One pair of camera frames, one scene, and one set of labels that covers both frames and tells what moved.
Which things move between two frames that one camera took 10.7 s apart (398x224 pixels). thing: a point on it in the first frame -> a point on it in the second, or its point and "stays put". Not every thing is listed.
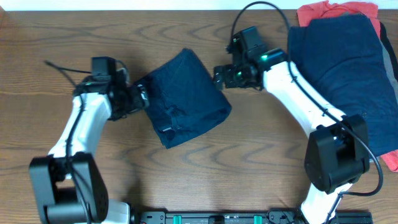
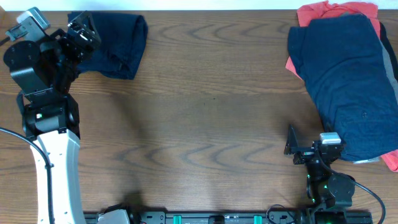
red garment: (313, 12) stays put
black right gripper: (230, 81) -> (292, 147)
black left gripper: (138, 97) -> (83, 34)
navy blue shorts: (184, 99) -> (123, 38)
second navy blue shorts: (343, 57) stays put
